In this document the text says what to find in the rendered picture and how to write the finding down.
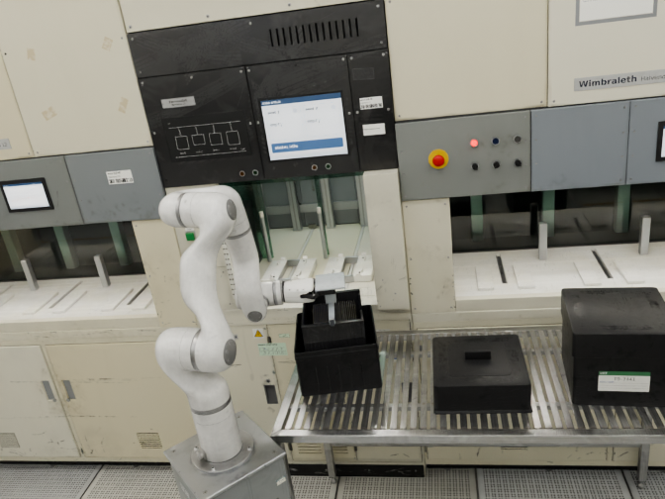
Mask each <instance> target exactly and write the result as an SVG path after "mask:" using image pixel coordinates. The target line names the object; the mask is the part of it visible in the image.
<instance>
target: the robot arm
mask: <svg viewBox="0 0 665 499"><path fill-rule="evenodd" d="M158 214H159V217H160V219H161V220H162V221H163V222H164V223H165V224H166V225H168V226H171V227H174V228H199V229H200V234H199V236H198V238H197V240H196V241H195V242H194V243H193V244H192V245H191V246H190V247H189V248H188V249H187V250H186V251H185V252H184V253H183V254H182V256H181V259H180V267H179V270H180V291H181V295H182V298H183V301H184V303H185V304H186V306H187V307H188V308H189V309H190V310H191V311H192V312H193V313H194V314H195V315H196V317H197V318H198V320H199V323H200V326H201V328H188V327H175V328H170V329H167V330H165V331H164V332H162V333H161V334H160V336H159V337H158V339H157V341H156V343H155V356H156V360H157V362H158V364H159V366H160V368H161V369H162V370H163V372H164V373H165V374H166V375H167V376H168V377H169V378H170V379H171V380H172V381H173V382H174V383H175V384H176V385H177V386H178V387H180V388H181V389H182V390H183V391H184V392H185V394H186V396H187V398H188V402H189V406H190V409H191V413H192V417H193V420H194V424H195V428H196V431H197V435H198V439H199V443H198V444H197V445H196V446H194V448H193V450H192V454H191V459H192V463H193V465H194V467H195V468H196V469H197V470H199V471H200V472H203V473H206V474H222V473H226V472H229V471H232V470H234V469H236V468H238V467H240V466H241V465H243V464H244V463H245V462H246V461H247V460H248V459H249V458H250V456H251V455H252V453H253V450H254V441H253V438H252V436H251V435H250V434H249V433H248V432H246V431H244V430H241V429H239V428H238V422H237V417H236V413H235V409H234V405H233V401H232V396H231V392H230V388H229V385H228V382H227V381H226V380H225V378H224V377H223V376H222V375H220V374H219V373H218V372H222V371H225V370H227V369H228V368H230V367H231V366H232V364H233V363H234V361H235V359H236V356H237V344H236V340H235V337H234V334H233V332H232V330H231V328H230V326H229V324H228V322H227V320H226V317H225V315H224V313H223V311H222V309H221V306H220V302H219V298H218V294H217V280H216V267H217V256H218V252H219V250H220V247H221V246H222V244H223V242H225V243H226V246H227V249H228V251H229V254H230V257H231V260H232V263H233V271H234V281H235V300H236V305H237V308H238V309H239V310H242V311H243V313H244V315H245V316H246V318H247V319H248V320H249V321H251V322H252V323H258V322H261V321H262V320H263V319H264V318H265V316H266V314H267V307H269V306H277V305H283V304H284V303H309V302H314V301H315V299H316V298H317V297H319V296H324V295H330V294H335V290H327V291H318V292H316V291H315V284H316V278H302V279H296V280H291V281H286V282H285V281H281V280H274V281H265V282H260V274H259V258H258V252H257V248H256V245H255V241H254V238H253V235H252V231H251V228H250V225H249V221H248V218H247V215H246V213H245V209H244V206H243V203H242V200H241V198H240V196H239V194H238V193H237V192H236V191H235V190H234V189H232V188H231V187H230V186H226V185H218V186H211V187H203V188H194V189H186V190H180V191H176V192H172V193H170V194H168V195H166V196H165V197H164V198H163V199H162V200H161V201H160V203H159V206H158Z"/></svg>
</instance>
